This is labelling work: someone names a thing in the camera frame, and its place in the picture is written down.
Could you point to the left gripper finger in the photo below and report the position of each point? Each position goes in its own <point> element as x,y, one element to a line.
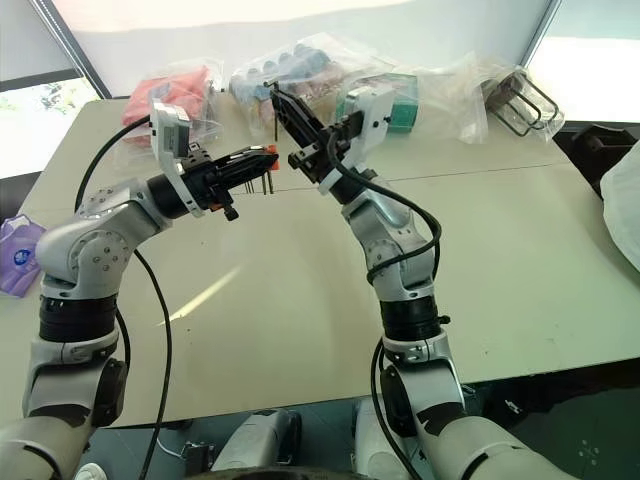
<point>250,172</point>
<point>245,156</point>

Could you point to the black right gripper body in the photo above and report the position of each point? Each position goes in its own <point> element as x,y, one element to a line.
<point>325,150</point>

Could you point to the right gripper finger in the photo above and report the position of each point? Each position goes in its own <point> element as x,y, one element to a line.
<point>287,120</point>
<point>307,122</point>

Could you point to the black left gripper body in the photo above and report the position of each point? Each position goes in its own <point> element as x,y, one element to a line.
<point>205,180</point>

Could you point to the orange hex key holder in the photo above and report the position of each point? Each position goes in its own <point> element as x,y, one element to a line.
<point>271,150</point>

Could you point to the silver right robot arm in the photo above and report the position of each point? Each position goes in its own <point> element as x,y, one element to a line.
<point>395,225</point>

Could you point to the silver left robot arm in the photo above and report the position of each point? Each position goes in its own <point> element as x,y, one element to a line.
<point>75,240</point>

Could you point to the thick black hex key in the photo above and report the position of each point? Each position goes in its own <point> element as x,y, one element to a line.
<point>263,184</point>

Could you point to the small metal hex keys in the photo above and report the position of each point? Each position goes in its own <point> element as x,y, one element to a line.
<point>270,182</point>

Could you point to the blue items plastic bag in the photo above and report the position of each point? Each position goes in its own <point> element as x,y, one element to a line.
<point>295,65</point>

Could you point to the green box in plastic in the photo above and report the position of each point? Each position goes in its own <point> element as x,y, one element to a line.
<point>405,105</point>

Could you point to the red items plastic bag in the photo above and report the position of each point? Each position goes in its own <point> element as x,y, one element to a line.
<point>170,90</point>

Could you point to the purple plastic pouch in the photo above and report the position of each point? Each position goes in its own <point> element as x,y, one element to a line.
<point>20,255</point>

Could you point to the black metal clips bag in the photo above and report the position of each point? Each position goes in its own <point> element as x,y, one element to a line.
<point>520,95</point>

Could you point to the black case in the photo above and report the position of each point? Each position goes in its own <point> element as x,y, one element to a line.
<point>585,145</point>

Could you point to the grey rounded robot shell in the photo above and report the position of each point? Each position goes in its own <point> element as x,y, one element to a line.
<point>260,440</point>
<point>375,440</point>

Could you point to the white plastic bag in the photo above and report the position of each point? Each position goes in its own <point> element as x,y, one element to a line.
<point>622,210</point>

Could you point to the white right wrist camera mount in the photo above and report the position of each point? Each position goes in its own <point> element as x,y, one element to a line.
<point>375,120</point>

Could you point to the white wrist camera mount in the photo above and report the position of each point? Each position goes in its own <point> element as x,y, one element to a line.
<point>375,120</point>
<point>167,132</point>

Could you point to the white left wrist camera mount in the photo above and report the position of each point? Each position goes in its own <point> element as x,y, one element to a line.
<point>167,132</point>

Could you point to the dark window frame bar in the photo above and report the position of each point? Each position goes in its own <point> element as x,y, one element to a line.
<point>75,45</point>
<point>542,30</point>

